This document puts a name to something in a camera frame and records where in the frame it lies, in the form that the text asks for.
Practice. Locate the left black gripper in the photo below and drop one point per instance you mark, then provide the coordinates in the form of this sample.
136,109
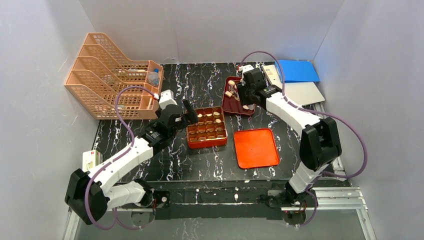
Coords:
180,117

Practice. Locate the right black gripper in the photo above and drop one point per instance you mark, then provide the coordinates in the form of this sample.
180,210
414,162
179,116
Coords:
243,93

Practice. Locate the orange box lid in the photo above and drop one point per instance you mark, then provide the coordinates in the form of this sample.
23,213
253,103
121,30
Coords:
255,148

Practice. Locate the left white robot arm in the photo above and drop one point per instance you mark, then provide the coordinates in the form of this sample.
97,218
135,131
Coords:
90,194

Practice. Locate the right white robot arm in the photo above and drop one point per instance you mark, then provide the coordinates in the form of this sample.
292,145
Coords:
319,137

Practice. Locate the orange chocolate box with tray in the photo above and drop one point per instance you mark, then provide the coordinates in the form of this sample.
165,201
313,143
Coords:
210,131

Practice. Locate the dark red chocolate tray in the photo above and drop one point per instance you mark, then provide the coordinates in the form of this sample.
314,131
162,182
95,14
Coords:
230,100

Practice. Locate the blue folder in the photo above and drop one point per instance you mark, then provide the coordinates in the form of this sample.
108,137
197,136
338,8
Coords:
296,71

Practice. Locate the white board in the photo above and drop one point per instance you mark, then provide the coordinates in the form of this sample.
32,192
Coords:
302,93

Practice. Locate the small bottle with blue cap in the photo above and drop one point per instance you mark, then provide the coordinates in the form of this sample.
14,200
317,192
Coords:
153,77

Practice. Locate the peach plastic file rack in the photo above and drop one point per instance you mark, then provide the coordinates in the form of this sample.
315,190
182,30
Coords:
103,77

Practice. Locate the small white red box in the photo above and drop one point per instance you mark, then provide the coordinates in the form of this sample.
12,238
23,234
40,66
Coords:
91,159

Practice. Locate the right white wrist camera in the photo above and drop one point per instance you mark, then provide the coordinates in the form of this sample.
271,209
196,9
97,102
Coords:
246,68

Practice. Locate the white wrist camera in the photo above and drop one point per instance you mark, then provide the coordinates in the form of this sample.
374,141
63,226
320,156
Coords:
246,68
166,98

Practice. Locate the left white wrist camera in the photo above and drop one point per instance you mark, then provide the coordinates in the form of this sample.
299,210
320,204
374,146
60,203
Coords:
166,98

